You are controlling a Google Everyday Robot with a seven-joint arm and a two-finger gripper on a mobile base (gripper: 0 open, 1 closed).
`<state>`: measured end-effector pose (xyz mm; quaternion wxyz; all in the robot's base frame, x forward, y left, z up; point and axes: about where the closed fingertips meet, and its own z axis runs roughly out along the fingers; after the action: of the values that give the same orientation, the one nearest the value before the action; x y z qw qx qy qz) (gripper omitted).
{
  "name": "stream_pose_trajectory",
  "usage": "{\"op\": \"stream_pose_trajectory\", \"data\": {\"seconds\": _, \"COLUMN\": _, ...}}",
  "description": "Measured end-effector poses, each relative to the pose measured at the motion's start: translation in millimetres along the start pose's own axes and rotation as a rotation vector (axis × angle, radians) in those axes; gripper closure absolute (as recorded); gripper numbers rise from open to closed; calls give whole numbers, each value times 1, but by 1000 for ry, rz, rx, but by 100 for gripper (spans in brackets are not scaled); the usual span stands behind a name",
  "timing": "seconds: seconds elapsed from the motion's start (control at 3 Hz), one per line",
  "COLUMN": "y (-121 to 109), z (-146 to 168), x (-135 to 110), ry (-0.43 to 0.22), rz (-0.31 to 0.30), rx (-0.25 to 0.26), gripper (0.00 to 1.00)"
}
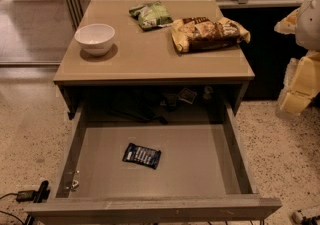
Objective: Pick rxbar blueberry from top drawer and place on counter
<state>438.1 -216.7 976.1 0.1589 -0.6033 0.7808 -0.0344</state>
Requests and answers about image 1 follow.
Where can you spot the white power strip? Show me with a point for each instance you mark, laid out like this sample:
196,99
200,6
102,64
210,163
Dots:
307,216

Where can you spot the white ceramic bowl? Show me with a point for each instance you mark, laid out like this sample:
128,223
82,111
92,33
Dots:
95,39

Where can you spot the grey cabinet with counter top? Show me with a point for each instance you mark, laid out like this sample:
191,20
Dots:
140,57

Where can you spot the open grey top drawer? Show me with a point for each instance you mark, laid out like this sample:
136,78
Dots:
191,168

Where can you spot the green chip bag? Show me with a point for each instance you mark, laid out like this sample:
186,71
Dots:
151,15

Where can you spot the yellow brown snack bag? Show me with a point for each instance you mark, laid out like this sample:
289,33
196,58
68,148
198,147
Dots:
202,34

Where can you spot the blue rxbar blueberry wrapper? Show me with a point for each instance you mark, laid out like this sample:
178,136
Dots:
141,155

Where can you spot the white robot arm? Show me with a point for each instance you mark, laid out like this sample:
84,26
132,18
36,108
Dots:
307,33

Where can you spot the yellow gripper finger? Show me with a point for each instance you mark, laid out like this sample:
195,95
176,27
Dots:
301,83
288,24

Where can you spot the black power adapter with cable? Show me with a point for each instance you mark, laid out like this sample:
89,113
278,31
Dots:
35,196

